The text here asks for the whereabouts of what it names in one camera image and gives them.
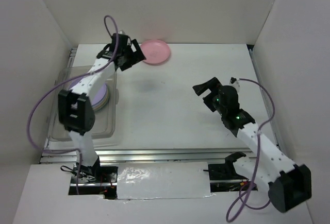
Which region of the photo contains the pink plastic plate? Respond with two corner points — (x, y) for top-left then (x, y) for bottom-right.
(140, 40), (171, 65)

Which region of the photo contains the purple plate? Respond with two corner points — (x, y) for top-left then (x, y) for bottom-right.
(68, 78), (108, 108)

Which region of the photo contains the cream plastic plate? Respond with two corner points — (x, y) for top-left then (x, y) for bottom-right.
(92, 92), (110, 112)

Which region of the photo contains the blue plastic plate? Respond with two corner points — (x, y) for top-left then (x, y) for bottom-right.
(92, 88), (109, 111)

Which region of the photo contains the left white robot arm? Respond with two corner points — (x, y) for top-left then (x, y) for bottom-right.
(58, 33), (145, 182)

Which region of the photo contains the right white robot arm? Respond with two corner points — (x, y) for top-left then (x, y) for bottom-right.
(193, 77), (312, 213)

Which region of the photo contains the clear plastic bin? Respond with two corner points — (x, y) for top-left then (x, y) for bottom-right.
(48, 74), (119, 142)

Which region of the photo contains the white foil-edged board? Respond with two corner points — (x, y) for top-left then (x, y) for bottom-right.
(117, 162), (211, 200)

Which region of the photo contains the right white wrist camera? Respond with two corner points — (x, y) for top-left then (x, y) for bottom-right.
(229, 77), (240, 93)

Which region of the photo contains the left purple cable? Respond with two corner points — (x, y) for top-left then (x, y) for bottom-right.
(27, 15), (121, 196)

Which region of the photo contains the aluminium front rail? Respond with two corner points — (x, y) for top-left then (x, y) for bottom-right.
(40, 148), (258, 163)

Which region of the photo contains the aluminium rail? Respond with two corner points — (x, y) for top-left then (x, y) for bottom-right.
(246, 44), (280, 149)
(40, 148), (258, 163)

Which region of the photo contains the aluminium right side rail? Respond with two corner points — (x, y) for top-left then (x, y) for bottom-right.
(246, 44), (280, 149)

